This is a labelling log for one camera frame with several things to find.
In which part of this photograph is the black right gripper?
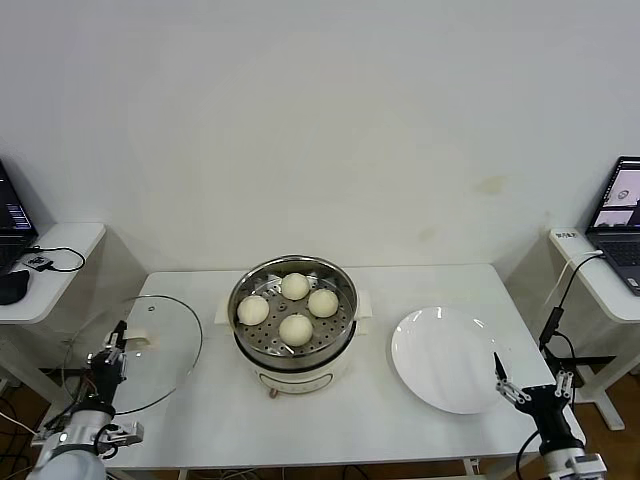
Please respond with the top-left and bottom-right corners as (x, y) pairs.
(493, 351), (585, 454)

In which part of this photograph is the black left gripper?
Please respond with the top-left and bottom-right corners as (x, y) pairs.
(87, 319), (130, 409)

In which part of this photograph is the glass lid with cream handle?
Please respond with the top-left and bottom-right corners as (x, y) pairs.
(62, 293), (204, 416)

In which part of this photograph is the white steamed baozi bun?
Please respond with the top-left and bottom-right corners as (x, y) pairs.
(280, 272), (311, 302)
(236, 294), (271, 326)
(306, 288), (340, 319)
(278, 313), (315, 348)

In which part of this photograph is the stainless steel steamer basket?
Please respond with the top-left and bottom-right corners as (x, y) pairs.
(228, 254), (360, 369)

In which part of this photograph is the white round plate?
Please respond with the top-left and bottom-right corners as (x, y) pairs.
(391, 307), (515, 415)

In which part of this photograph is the white side desk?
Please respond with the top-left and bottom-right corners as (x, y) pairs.
(0, 222), (109, 401)
(547, 228), (640, 432)

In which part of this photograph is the small black hub box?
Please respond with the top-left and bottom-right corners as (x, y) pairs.
(24, 253), (55, 273)

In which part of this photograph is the black computer mouse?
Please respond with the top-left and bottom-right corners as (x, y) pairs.
(0, 269), (32, 306)

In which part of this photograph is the black laptop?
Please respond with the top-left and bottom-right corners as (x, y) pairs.
(0, 158), (40, 275)

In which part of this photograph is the grey laptop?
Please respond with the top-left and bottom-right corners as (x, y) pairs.
(584, 156), (640, 296)

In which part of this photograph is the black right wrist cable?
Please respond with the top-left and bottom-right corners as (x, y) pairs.
(516, 432), (541, 480)

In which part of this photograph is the black cable with adapter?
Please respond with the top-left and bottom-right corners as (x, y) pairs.
(538, 253), (609, 406)

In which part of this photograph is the black looped cable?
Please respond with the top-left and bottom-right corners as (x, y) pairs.
(27, 244), (87, 275)

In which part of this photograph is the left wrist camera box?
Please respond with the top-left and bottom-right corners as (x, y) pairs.
(97, 421), (147, 446)

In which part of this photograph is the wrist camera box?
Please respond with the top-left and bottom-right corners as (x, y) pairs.
(97, 421), (147, 446)
(564, 452), (609, 480)

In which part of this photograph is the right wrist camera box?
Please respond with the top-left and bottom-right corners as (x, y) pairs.
(564, 452), (609, 480)

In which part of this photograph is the white cable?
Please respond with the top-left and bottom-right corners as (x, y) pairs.
(544, 251), (604, 306)

